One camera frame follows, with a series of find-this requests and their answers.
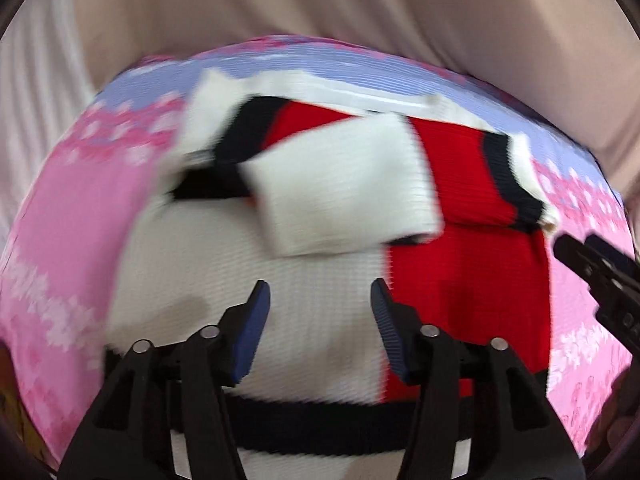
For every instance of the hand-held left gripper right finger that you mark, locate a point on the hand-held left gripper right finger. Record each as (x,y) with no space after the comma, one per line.
(389,332)

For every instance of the beige cloth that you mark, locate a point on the beige cloth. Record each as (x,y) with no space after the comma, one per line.
(350,0)

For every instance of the white ribbed cloth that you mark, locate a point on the white ribbed cloth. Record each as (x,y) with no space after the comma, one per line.
(35,110)

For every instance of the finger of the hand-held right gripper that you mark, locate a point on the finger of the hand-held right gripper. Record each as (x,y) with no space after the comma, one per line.
(612,285)

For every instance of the white red black knit sweater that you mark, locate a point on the white red black knit sweater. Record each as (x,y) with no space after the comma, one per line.
(320,280)

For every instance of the pink and blue patterned blanket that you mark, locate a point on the pink and blue patterned blanket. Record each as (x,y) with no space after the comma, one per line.
(75,220)

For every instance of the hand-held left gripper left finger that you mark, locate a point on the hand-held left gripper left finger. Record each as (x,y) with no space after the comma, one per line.
(252,325)

